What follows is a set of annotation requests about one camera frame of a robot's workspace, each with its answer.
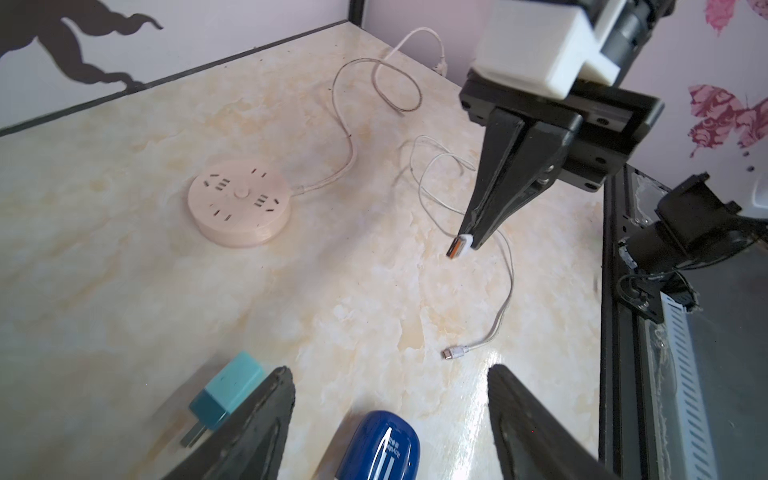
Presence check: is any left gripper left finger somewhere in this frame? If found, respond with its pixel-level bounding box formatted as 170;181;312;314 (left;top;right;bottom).
165;366;296;479

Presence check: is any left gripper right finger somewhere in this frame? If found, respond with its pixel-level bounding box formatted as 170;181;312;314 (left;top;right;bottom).
487;364;617;479

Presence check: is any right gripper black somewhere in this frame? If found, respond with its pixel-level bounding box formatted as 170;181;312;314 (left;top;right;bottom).
459;71;664;250

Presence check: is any mint green usb charger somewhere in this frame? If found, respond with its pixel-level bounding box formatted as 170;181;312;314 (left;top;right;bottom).
180;352;266;448

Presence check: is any white usb charging cable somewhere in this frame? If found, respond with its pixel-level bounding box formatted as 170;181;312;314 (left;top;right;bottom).
400;134;516;361

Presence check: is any blue electric shaver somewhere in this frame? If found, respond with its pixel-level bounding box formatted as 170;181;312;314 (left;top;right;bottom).
334;410;421;480

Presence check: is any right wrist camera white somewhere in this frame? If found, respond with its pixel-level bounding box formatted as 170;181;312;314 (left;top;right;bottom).
471;0;626;100

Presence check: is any power strip white cord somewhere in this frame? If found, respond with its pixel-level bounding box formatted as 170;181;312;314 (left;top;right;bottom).
290;26;449;196

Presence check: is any white slotted cable duct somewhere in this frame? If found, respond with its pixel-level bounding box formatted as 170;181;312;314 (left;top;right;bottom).
661;293;719;479

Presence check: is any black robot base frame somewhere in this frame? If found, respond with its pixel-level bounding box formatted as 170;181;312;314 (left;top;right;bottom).
598;167;767;479

